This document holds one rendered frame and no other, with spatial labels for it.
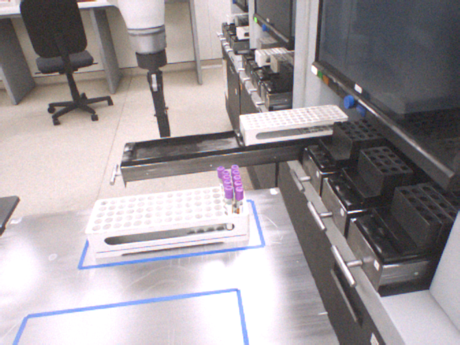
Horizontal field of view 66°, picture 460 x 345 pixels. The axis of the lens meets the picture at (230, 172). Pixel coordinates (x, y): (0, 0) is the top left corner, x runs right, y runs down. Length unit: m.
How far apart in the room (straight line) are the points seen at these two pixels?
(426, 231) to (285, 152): 0.47
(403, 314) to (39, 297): 0.63
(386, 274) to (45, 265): 0.62
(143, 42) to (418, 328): 0.81
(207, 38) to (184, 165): 3.61
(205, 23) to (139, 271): 4.00
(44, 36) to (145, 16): 2.47
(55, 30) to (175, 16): 1.60
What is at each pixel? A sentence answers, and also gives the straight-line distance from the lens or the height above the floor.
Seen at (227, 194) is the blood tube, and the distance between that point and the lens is 0.62.
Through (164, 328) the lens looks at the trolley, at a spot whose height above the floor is 0.82.
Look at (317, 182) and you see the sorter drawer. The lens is 0.93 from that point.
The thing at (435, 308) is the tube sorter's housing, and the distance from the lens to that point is 0.76.
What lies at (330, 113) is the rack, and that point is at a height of 0.86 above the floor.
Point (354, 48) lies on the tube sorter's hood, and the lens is 0.87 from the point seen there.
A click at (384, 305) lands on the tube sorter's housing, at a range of 0.73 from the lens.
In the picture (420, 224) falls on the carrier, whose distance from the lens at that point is 0.71.
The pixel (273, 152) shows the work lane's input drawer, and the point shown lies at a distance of 1.01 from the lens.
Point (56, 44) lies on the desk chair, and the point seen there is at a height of 0.68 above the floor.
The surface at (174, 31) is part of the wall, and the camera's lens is 4.49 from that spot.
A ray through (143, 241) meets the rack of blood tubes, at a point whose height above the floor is 0.83.
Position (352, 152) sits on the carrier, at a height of 0.85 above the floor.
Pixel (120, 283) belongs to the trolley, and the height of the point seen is 0.82.
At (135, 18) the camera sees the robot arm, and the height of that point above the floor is 1.17.
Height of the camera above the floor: 1.30
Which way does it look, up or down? 33 degrees down
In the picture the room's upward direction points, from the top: 4 degrees counter-clockwise
